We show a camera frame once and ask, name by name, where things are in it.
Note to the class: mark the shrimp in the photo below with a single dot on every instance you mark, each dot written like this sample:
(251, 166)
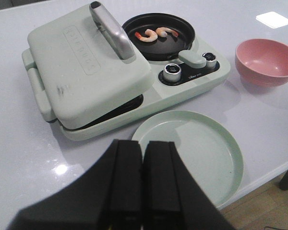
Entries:
(164, 31)
(149, 37)

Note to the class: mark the mint green round plate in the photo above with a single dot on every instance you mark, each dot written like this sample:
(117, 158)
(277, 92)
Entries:
(209, 151)

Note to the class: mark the silver control knob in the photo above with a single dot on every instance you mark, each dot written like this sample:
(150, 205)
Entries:
(172, 73)
(210, 60)

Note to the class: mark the pink bowl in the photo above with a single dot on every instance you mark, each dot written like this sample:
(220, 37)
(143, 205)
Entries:
(262, 62)

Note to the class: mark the mint green breakfast maker base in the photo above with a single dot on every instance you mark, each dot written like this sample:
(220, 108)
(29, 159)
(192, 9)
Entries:
(195, 79)

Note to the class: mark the black round frying pan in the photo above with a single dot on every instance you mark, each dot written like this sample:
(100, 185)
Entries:
(164, 48)

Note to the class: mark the left silver control knob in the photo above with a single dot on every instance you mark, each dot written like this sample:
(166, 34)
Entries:
(172, 73)

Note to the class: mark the right silver control knob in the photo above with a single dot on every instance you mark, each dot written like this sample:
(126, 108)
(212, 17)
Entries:
(210, 60)

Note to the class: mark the breakfast maker hinged lid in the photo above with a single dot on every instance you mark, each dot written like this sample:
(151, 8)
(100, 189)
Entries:
(83, 65)

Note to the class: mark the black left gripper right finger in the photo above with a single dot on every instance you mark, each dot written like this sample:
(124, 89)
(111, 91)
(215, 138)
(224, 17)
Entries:
(172, 198)

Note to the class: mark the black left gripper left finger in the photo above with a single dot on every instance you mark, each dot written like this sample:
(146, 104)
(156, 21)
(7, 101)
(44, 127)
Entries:
(106, 197)

